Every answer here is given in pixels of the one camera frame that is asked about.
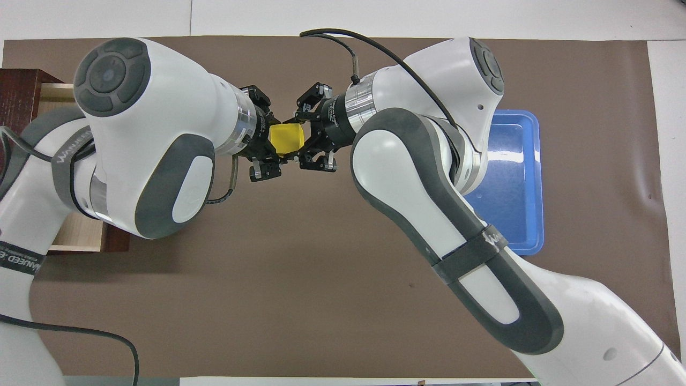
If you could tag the blue plastic tray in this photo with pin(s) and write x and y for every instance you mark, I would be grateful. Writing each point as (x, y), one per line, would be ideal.
(520, 177)

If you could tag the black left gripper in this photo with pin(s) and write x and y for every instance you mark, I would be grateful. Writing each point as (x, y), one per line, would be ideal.
(262, 134)

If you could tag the brown paper table mat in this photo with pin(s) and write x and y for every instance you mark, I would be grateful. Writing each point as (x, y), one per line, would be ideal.
(300, 268)

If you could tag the yellow block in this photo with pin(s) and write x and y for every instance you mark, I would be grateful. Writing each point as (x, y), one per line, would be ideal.
(286, 139)

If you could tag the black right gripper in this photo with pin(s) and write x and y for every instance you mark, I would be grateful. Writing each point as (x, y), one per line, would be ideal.
(329, 126)

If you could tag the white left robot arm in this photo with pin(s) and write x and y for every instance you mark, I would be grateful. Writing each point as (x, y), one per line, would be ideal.
(161, 107)

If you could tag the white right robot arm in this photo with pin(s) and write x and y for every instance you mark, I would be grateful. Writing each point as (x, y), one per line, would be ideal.
(418, 86)

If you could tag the wooden drawer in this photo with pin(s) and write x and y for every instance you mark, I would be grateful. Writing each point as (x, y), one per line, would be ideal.
(80, 236)

